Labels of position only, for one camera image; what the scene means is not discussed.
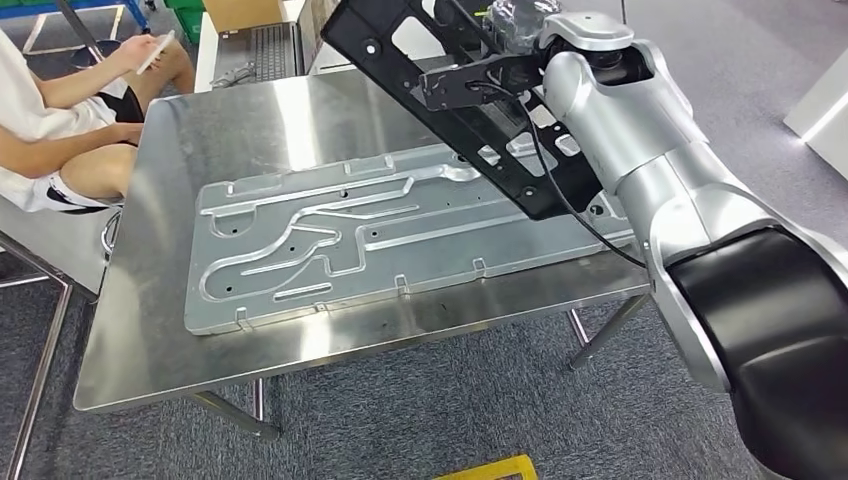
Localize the chrome stool footrest ring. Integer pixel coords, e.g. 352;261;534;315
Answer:
99;208;124;260

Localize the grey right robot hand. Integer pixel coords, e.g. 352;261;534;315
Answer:
485;0;563;54

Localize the cardboard box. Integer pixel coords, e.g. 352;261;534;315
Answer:
201;0;286;34

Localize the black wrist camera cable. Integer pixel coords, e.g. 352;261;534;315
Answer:
466;80;647;270

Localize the metal hand tool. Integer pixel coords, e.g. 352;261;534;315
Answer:
210;61;256;89

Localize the green plastic crate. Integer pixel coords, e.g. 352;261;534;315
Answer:
162;0;207;48

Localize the grey laptop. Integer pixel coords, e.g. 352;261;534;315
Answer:
211;0;346;91

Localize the grey stamped metal plate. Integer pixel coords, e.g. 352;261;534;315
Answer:
183;142;637;337

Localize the black plastic panel part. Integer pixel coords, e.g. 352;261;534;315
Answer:
319;0;604;222

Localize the person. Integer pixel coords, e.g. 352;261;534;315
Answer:
0;26;197;215

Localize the white display plinth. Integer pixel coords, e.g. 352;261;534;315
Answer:
783;49;848;180

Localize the white phone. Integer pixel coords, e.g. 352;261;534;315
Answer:
135;29;177;75

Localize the grey table with steel legs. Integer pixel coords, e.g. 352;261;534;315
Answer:
0;192;124;480

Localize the white desk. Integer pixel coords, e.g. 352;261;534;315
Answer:
193;13;372;94

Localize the stainless steel workbench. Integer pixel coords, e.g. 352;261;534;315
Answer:
72;66;654;442

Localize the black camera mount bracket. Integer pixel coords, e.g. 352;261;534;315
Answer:
410;52;551;113

